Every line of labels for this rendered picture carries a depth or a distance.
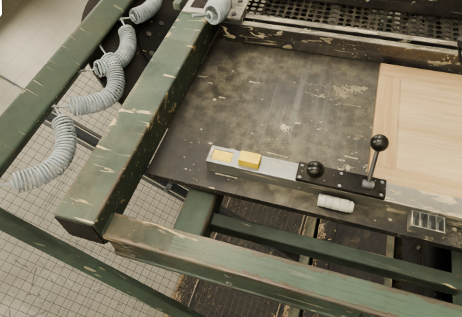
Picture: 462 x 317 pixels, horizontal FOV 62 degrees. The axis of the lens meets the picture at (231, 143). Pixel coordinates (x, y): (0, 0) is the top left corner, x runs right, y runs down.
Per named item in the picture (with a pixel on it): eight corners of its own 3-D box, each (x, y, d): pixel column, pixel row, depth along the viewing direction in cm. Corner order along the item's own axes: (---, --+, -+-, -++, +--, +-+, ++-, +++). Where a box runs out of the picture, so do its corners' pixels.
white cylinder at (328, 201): (315, 208, 90) (350, 216, 88) (317, 201, 88) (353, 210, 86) (317, 197, 92) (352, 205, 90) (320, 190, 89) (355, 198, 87)
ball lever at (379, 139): (375, 194, 86) (392, 139, 80) (357, 191, 86) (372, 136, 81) (375, 187, 89) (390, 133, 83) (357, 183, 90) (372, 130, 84)
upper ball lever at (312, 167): (320, 183, 90) (322, 180, 77) (304, 179, 91) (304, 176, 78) (324, 167, 91) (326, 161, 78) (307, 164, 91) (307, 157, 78)
